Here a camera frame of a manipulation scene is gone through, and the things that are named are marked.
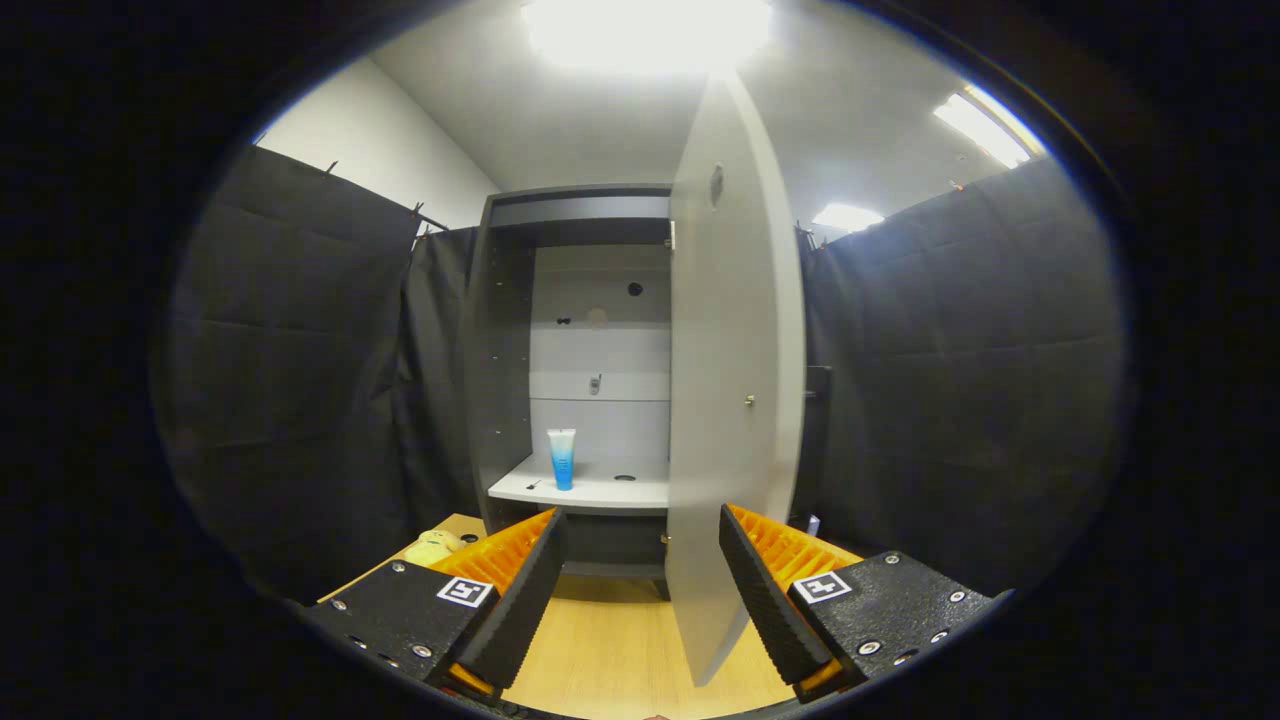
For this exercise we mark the white cabinet shelf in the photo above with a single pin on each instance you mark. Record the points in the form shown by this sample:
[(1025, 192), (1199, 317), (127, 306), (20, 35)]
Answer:
[(590, 490)]

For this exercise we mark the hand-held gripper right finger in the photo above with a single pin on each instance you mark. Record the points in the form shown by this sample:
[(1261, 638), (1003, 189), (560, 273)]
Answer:
[(772, 610)]

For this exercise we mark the black backdrop cloth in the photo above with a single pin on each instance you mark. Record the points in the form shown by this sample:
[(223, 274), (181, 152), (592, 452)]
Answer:
[(300, 350)]

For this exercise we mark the yellow plush toy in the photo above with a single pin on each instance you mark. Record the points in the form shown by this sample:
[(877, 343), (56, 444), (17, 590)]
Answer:
[(435, 548)]

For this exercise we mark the white and blue tube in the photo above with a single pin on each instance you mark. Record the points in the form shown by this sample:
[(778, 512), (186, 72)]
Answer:
[(562, 460)]

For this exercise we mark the small ceiling light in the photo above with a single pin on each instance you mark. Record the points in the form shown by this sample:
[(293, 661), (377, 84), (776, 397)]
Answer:
[(848, 217)]

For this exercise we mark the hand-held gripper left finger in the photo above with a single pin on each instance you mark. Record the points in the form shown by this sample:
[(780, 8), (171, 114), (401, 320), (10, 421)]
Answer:
[(520, 610)]

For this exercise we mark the long ceiling light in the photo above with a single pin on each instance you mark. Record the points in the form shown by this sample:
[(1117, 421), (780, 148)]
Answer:
[(985, 125)]

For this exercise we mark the large ceiling light panel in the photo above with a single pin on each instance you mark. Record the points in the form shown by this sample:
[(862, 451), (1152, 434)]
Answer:
[(645, 30)]

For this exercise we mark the dark grey cabinet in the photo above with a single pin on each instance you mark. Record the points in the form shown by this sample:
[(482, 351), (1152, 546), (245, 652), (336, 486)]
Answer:
[(500, 350)]

